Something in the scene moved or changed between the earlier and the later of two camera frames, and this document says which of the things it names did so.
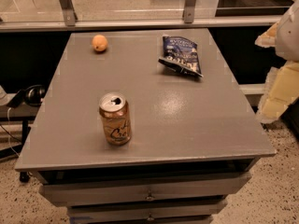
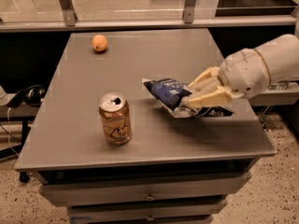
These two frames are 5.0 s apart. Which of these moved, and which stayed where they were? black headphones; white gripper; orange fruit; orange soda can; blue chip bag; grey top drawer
Moved: white gripper; blue chip bag
Stayed: orange soda can; black headphones; orange fruit; grey top drawer
